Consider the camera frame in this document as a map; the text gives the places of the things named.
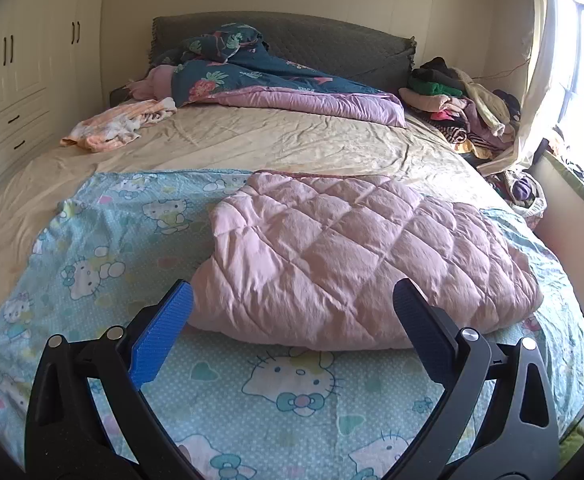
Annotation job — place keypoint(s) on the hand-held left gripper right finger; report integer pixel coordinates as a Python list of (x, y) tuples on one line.
[(421, 332)]

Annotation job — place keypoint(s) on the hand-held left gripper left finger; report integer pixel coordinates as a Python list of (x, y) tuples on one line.
[(162, 332)]

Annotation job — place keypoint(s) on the pink quilted jacket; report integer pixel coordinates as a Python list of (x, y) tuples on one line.
[(347, 260)]

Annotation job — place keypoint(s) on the basket of clothes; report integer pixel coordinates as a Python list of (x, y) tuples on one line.
[(521, 192)]

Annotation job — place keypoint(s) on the pile of mixed clothes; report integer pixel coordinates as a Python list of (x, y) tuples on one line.
[(451, 105)]

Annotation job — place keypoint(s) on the blue cartoon cat sheet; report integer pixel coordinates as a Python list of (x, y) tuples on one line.
[(122, 240)]

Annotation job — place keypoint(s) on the orange and white cloth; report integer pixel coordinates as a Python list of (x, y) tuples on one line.
[(112, 127)]

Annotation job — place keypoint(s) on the bed with beige sheet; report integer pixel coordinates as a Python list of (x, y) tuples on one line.
[(272, 140)]

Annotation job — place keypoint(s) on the white curtain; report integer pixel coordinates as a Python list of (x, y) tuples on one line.
[(546, 60)]

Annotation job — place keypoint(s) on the pink cloth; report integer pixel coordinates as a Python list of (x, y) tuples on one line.
[(152, 82)]

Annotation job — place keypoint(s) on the dark floral duvet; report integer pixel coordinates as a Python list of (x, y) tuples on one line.
[(252, 77)]

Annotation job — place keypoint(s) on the cream wardrobe with drawers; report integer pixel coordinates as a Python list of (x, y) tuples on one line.
[(22, 75)]

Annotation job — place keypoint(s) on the grey padded headboard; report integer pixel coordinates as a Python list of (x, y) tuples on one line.
[(332, 42)]

